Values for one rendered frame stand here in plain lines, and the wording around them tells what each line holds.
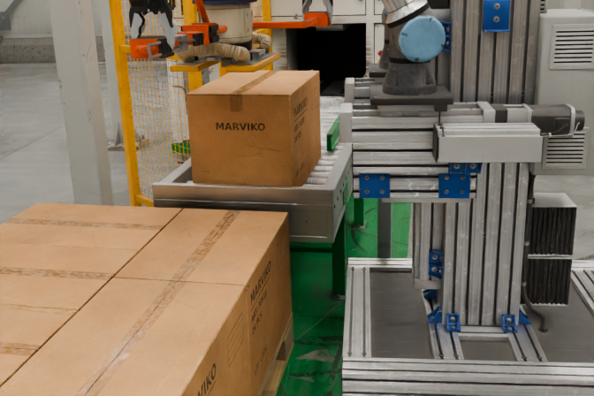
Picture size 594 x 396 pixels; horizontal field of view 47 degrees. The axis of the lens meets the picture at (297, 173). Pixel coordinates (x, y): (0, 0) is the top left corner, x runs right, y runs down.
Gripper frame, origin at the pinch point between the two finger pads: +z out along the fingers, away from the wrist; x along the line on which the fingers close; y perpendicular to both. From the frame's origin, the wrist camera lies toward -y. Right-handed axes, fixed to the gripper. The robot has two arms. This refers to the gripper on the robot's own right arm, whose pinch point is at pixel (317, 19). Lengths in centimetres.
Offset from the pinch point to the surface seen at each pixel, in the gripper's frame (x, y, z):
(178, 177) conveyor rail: -56, 9, 61
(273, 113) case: -13.5, 18.0, 32.2
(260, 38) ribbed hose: -18.5, 14.2, 5.5
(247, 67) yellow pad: -14, 47, 11
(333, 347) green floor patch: 10, 30, 120
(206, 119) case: -39, 18, 35
